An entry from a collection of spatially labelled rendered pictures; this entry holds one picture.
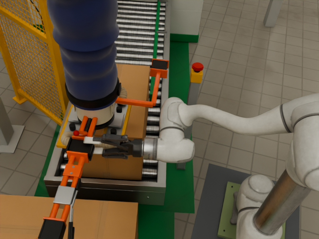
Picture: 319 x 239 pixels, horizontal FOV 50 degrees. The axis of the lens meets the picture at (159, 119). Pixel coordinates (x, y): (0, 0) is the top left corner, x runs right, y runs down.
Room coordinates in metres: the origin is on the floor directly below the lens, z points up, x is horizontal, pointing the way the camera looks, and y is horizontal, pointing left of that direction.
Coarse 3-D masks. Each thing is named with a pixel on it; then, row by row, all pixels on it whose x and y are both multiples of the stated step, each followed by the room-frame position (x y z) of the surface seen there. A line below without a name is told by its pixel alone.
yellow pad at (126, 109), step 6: (114, 108) 1.17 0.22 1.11; (120, 108) 1.15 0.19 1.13; (126, 108) 1.18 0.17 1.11; (126, 114) 1.14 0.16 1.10; (126, 120) 1.11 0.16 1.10; (108, 126) 1.06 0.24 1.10; (126, 126) 1.07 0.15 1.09; (108, 132) 1.02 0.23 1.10; (114, 132) 1.00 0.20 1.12; (120, 132) 1.03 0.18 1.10
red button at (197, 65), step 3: (195, 63) 1.67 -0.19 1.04; (198, 63) 1.67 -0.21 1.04; (192, 66) 1.64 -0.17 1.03; (195, 66) 1.64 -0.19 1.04; (198, 66) 1.64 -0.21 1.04; (201, 66) 1.64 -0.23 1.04; (195, 69) 1.62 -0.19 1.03; (198, 69) 1.62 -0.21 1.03; (201, 69) 1.63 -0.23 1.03; (198, 72) 1.64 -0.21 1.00
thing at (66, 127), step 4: (72, 104) 1.18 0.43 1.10; (68, 116) 1.10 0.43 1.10; (64, 124) 1.05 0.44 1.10; (68, 124) 1.05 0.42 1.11; (72, 124) 1.03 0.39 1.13; (76, 124) 1.05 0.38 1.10; (80, 124) 1.05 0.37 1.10; (64, 128) 1.03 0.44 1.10; (68, 128) 1.03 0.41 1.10; (72, 128) 1.01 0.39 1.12; (76, 128) 1.03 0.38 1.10; (72, 132) 1.00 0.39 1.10; (60, 136) 0.98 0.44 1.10; (60, 140) 0.96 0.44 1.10; (56, 144) 0.93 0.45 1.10; (60, 144) 0.93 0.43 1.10
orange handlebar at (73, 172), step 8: (152, 96) 1.16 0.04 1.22; (128, 104) 1.11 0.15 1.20; (136, 104) 1.11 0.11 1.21; (144, 104) 1.11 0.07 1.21; (152, 104) 1.11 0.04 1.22; (96, 120) 0.99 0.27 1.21; (80, 128) 0.94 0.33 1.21; (80, 136) 0.89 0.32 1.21; (88, 136) 0.90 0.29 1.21; (72, 160) 0.77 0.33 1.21; (80, 160) 0.78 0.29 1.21; (72, 168) 0.73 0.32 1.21; (80, 168) 0.74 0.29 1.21; (64, 176) 0.70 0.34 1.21; (72, 176) 0.72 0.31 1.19; (80, 176) 0.72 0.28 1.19; (64, 184) 0.67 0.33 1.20; (72, 184) 0.67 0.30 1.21; (56, 208) 0.57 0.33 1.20; (64, 208) 0.57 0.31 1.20; (64, 216) 0.54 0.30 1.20
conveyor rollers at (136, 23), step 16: (128, 0) 3.27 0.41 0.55; (128, 16) 2.98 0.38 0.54; (144, 16) 3.00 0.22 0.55; (160, 16) 3.07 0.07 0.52; (128, 32) 2.71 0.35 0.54; (144, 32) 2.72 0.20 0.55; (128, 48) 2.45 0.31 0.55; (144, 48) 2.47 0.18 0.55; (160, 48) 2.54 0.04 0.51; (144, 64) 2.26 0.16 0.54; (160, 80) 2.08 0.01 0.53; (144, 160) 1.28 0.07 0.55
